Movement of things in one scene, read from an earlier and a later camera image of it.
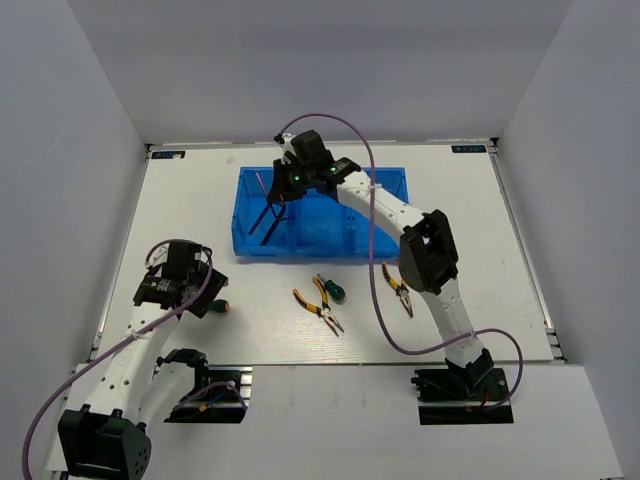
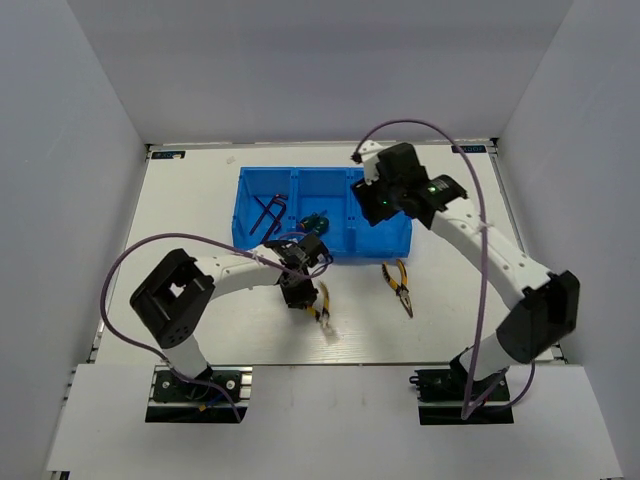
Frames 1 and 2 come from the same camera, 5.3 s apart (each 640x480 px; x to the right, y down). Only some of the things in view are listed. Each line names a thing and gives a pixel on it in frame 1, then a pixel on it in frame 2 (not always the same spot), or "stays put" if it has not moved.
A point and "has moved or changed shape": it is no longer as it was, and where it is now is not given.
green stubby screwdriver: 334,289 -> 317,224
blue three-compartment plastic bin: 313,224 stays put
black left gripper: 201,305 -> 295,299
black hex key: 265,209 has moved or changed shape
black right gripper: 281,190 -> 365,195
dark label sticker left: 167,154 stays put
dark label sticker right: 469,149 stays put
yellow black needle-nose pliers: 325,311 has moved or changed shape
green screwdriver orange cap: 220,306 -> 309,223
